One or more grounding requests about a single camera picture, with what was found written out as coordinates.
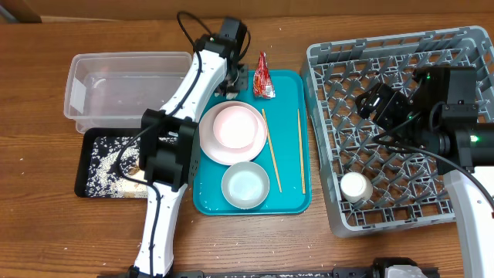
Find wooden chopstick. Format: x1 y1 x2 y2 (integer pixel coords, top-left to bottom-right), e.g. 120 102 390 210
262 108 283 193
297 109 306 195

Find clear plastic bin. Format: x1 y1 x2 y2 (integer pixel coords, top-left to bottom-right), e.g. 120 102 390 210
63 52 192 134

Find rice and food waste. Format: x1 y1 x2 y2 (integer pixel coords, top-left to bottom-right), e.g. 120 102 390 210
85 137 147 198

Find black plastic tray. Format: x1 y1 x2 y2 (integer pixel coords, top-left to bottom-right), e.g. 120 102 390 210
74 127 140 198

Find grey plastic dish rack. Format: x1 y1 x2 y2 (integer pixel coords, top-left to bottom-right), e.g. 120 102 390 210
302 26 493 237

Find white paper cup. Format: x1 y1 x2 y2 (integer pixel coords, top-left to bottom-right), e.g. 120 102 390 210
340 172 373 203

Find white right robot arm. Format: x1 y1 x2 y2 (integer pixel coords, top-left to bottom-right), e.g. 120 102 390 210
355 66 493 277

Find red snack wrapper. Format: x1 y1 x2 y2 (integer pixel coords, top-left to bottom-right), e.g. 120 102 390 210
253 52 276 99

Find pink plate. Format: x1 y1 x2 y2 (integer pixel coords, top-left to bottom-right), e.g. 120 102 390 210
199 101 267 165

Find teal plastic tray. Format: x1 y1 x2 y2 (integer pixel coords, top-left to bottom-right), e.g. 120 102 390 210
192 69 312 216

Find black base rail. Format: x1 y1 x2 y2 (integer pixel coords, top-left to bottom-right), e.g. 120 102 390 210
96 256 441 278

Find white tissue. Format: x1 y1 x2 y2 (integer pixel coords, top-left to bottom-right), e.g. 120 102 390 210
218 80 240 100

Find grey bowl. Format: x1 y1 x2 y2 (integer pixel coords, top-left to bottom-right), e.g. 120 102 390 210
221 161 270 210

